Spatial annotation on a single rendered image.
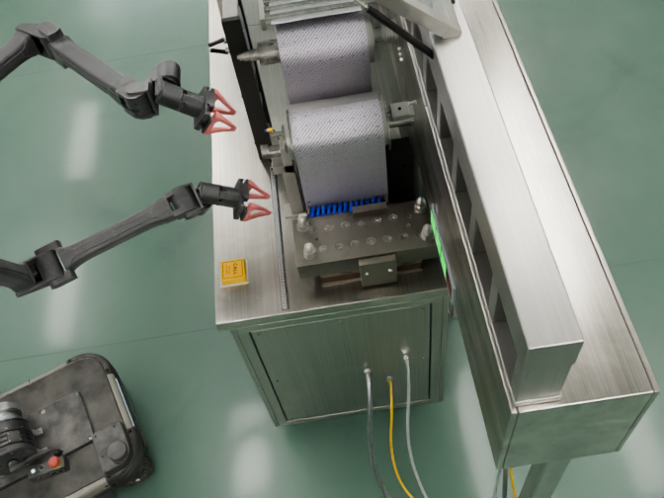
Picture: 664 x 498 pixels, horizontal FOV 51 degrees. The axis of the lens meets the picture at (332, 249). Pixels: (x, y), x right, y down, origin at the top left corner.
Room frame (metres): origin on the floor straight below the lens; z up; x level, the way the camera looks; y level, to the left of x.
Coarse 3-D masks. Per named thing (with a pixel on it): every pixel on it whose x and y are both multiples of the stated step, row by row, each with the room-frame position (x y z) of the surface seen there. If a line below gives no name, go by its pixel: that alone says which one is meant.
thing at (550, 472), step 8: (448, 312) 1.40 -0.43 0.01; (536, 464) 0.51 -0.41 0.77; (544, 464) 0.48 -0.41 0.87; (552, 464) 0.47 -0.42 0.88; (560, 464) 0.47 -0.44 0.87; (528, 472) 0.53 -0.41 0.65; (536, 472) 0.50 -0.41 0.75; (544, 472) 0.47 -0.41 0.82; (552, 472) 0.47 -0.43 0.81; (560, 472) 0.47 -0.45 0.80; (528, 480) 0.51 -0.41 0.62; (536, 480) 0.49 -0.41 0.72; (544, 480) 0.47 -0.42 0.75; (552, 480) 0.47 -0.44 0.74; (528, 488) 0.50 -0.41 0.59; (536, 488) 0.48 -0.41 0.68; (544, 488) 0.47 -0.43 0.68; (552, 488) 0.47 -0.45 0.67; (520, 496) 0.52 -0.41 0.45; (528, 496) 0.49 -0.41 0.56; (536, 496) 0.47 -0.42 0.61; (544, 496) 0.47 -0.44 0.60
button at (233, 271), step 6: (222, 264) 1.19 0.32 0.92; (228, 264) 1.19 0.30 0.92; (234, 264) 1.18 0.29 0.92; (240, 264) 1.18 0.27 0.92; (222, 270) 1.17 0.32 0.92; (228, 270) 1.16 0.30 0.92; (234, 270) 1.16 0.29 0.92; (240, 270) 1.16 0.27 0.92; (222, 276) 1.15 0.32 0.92; (228, 276) 1.14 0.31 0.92; (234, 276) 1.14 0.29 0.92; (240, 276) 1.14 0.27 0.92; (222, 282) 1.13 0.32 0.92; (228, 282) 1.13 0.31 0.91; (234, 282) 1.13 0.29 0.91; (240, 282) 1.13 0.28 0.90
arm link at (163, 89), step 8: (160, 80) 1.35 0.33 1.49; (168, 80) 1.36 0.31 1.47; (160, 88) 1.32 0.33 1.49; (168, 88) 1.32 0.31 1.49; (176, 88) 1.32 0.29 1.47; (160, 96) 1.30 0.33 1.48; (168, 96) 1.30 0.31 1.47; (176, 96) 1.31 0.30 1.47; (160, 104) 1.30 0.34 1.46; (168, 104) 1.30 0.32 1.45; (176, 104) 1.30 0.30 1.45
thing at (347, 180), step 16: (352, 160) 1.25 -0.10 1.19; (368, 160) 1.25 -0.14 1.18; (384, 160) 1.25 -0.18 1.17; (304, 176) 1.25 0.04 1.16; (320, 176) 1.25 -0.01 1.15; (336, 176) 1.25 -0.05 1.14; (352, 176) 1.25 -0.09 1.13; (368, 176) 1.25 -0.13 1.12; (384, 176) 1.25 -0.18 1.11; (304, 192) 1.25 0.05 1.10; (320, 192) 1.25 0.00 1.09; (336, 192) 1.25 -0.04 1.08; (352, 192) 1.25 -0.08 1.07; (368, 192) 1.25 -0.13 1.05; (384, 192) 1.25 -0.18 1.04
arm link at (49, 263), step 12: (48, 252) 1.15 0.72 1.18; (0, 264) 1.01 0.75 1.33; (12, 264) 1.05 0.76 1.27; (24, 264) 1.11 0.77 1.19; (36, 264) 1.13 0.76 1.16; (48, 264) 1.11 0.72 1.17; (60, 264) 1.13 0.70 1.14; (0, 276) 0.99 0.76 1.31; (12, 276) 1.02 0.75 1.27; (24, 276) 1.06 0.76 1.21; (36, 276) 1.11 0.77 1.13; (48, 276) 1.09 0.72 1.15; (12, 288) 1.04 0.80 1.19; (24, 288) 1.06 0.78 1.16; (36, 288) 1.07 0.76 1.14
